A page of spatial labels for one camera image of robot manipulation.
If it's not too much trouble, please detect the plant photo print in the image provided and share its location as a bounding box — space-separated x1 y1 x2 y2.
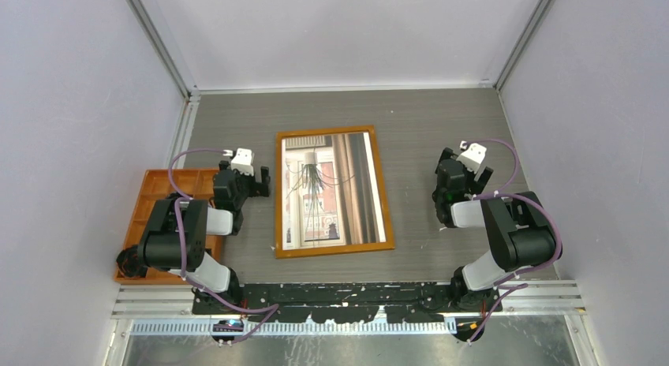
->
281 131 388 251

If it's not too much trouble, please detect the orange wooden picture frame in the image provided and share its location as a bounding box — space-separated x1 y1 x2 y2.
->
274 125 396 260

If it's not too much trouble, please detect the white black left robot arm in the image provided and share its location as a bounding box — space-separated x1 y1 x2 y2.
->
115 161 271 314

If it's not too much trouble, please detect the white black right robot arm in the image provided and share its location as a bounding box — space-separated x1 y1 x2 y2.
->
432 143 562 312

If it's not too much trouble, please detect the orange compartment tray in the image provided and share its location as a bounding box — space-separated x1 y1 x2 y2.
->
114 168 217 286

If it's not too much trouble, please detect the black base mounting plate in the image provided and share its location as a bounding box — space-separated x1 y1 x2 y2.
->
223 282 501 324

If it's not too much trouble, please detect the black tape roll lower left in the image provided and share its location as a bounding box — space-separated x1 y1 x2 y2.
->
116 246 142 278

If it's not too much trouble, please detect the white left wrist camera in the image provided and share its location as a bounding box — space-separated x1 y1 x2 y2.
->
222 148 255 177

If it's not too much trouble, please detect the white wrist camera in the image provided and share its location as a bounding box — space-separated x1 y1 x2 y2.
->
222 148 255 177
456 141 487 174

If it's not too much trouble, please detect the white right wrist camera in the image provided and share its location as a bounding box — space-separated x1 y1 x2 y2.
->
456 141 487 174

